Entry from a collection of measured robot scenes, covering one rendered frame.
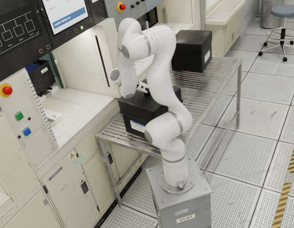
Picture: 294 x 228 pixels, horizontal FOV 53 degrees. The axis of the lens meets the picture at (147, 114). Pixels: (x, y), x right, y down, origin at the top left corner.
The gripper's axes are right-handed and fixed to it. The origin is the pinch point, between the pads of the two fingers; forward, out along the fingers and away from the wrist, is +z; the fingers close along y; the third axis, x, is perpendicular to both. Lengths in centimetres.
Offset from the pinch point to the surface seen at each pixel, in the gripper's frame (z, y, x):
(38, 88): -14, 84, 22
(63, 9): -51, 33, -24
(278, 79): 226, -12, -80
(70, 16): -44, 33, -23
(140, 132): 7.0, -0.5, 25.3
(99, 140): 3.6, 26.9, 40.4
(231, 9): 157, 44, -130
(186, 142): 17.7, -27.1, 21.4
